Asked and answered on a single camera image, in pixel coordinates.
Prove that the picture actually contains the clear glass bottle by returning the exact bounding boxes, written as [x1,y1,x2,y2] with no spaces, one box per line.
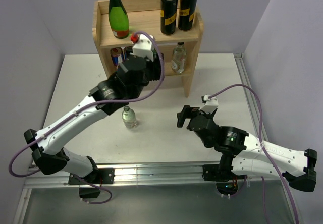
[171,42,187,74]
[122,105,137,129]

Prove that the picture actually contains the green bottle front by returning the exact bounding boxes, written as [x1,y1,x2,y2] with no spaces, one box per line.
[108,0,130,39]

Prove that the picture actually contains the black yellow Schweppes can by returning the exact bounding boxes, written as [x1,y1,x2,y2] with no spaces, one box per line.
[178,0,197,31]

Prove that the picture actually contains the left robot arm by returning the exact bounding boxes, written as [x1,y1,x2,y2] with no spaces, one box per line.
[24,52,164,183]

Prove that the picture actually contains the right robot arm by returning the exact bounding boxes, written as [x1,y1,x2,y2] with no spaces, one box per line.
[177,105,317,192]

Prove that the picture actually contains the wooden two-tier shelf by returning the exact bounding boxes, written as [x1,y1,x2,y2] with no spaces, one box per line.
[92,0,204,97]

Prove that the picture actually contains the right Red Bull can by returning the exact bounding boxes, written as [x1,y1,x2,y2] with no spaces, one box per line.
[123,46,133,60]

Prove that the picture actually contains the red bull can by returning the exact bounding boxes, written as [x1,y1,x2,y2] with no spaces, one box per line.
[123,46,133,60]
[110,47,124,67]

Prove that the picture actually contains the left Red Bull can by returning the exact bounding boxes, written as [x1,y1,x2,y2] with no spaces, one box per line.
[110,47,124,67]

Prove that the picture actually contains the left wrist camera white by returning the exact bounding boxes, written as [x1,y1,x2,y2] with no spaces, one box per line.
[130,34,154,61]

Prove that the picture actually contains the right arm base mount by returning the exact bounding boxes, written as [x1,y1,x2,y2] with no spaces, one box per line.
[202,164,247,199]

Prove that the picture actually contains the aluminium front rail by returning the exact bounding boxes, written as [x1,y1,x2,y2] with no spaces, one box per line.
[25,161,290,187]

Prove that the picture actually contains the aluminium side rail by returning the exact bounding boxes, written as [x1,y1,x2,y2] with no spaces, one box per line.
[234,53,260,136]

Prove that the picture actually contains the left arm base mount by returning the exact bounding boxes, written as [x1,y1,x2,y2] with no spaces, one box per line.
[68,168,115,204]

